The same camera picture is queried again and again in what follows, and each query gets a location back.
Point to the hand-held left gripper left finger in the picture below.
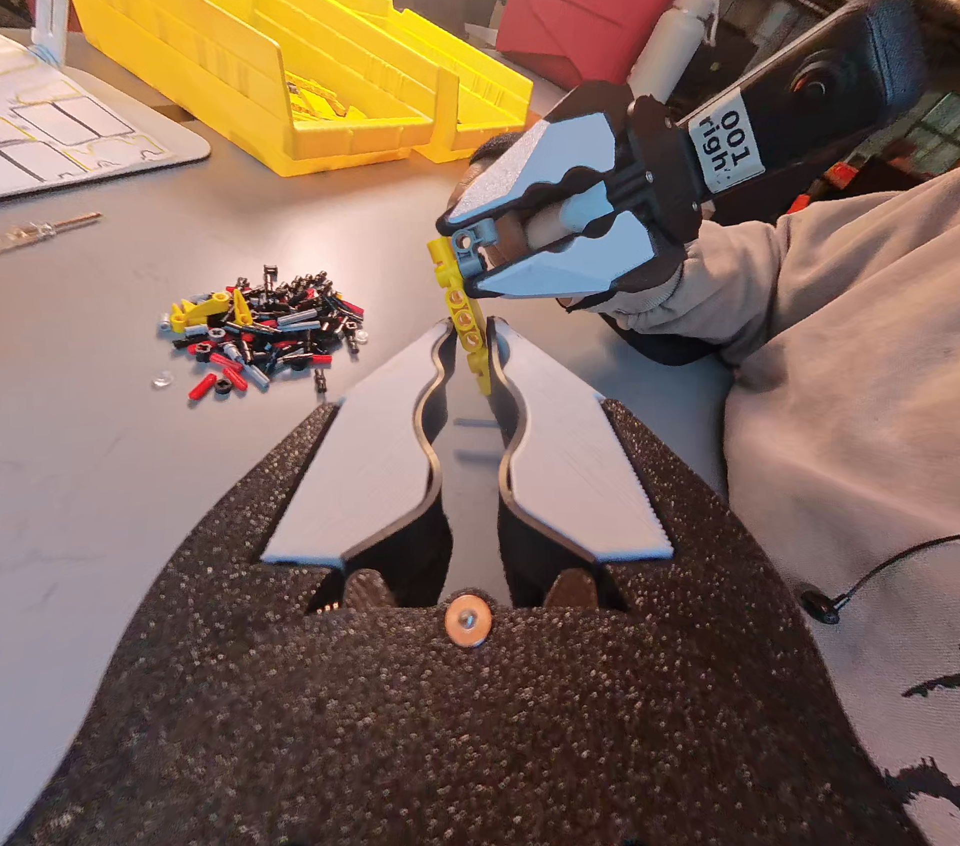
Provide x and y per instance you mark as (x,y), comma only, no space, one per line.
(360,471)

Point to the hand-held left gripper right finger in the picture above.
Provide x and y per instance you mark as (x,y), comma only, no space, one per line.
(585,471)

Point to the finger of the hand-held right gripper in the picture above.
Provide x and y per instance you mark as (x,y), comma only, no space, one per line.
(540,163)
(570,268)

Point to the small yellow pinned assembly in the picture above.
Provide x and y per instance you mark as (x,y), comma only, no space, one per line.
(469,321)

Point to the pile of small building parts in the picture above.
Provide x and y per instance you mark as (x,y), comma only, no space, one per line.
(262,328)

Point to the heap of mixed building parts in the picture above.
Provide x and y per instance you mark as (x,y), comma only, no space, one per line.
(315,100)

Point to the yellow plastic bin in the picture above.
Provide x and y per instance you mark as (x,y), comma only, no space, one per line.
(172,36)
(480,96)

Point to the person's right forearm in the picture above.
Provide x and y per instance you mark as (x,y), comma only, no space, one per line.
(720,276)

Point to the grey desk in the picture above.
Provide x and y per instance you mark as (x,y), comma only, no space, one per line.
(150,448)

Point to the person's right hand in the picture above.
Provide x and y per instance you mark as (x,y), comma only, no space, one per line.
(544,231)

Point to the thin grey axle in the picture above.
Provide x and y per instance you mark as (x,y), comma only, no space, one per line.
(476,421)

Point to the black armrest pad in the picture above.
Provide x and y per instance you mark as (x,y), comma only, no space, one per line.
(660,347)

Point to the clear round stud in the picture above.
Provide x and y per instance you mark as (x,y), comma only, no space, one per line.
(161,379)

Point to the person's beige sweatshirt torso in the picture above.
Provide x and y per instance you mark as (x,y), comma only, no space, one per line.
(862,411)

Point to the white printed mat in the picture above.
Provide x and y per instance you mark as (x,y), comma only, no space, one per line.
(75,126)

